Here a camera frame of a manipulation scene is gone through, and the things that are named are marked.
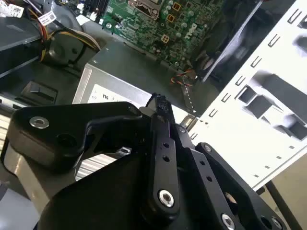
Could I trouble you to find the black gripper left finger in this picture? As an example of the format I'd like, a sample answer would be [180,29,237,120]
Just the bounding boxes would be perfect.
[0,93,181,222]

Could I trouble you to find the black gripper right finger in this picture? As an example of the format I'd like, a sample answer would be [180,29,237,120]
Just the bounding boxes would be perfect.
[163,94,290,230]

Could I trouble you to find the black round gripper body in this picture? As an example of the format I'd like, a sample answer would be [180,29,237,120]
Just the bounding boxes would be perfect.
[38,153,218,230]

